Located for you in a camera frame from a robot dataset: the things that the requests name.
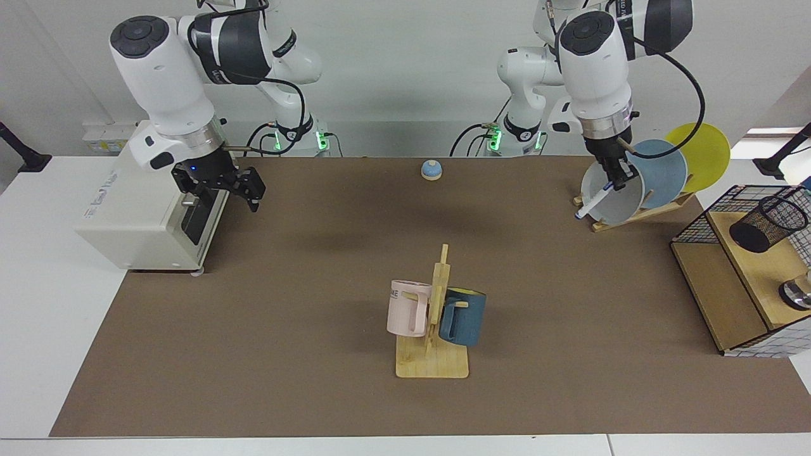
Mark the yellow plate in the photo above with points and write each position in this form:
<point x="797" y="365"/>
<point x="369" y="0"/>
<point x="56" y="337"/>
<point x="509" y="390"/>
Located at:
<point x="706" y="155"/>

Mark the brown table cloth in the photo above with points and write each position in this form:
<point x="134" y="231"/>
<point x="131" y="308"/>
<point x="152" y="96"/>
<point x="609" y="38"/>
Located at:
<point x="253" y="380"/>

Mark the black mesh pen holder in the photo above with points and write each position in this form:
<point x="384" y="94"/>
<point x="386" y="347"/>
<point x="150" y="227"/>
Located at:
<point x="760" y="228"/>

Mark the light blue plate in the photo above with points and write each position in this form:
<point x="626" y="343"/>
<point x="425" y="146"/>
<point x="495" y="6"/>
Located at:
<point x="665" y="171"/>

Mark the black clamp stand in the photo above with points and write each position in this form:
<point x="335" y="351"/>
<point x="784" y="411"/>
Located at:
<point x="770" y="166"/>
<point x="31" y="161"/>

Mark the teal cup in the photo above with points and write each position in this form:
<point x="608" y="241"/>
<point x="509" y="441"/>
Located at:
<point x="472" y="316"/>

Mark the small blue round thing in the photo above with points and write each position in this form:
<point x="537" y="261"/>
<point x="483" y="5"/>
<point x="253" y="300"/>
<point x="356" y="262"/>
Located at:
<point x="431" y="168"/>

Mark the wooden plate rack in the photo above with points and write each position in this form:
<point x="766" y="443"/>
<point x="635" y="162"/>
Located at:
<point x="633" y="218"/>

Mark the wooden cup stand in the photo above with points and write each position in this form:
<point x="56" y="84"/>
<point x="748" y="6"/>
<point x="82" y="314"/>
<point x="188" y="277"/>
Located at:
<point x="437" y="364"/>

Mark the grey plate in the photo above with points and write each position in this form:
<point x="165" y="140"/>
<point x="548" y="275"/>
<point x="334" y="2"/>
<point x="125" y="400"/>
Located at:
<point x="624" y="206"/>

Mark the blue and white marker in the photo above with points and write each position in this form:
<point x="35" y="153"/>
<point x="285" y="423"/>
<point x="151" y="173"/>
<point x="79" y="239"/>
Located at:
<point x="592" y="202"/>

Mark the pink cup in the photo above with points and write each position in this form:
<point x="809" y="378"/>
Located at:
<point x="402" y="310"/>

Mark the pale toaster oven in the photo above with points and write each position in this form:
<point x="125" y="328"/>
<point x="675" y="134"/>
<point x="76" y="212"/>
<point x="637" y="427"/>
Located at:
<point x="127" y="209"/>

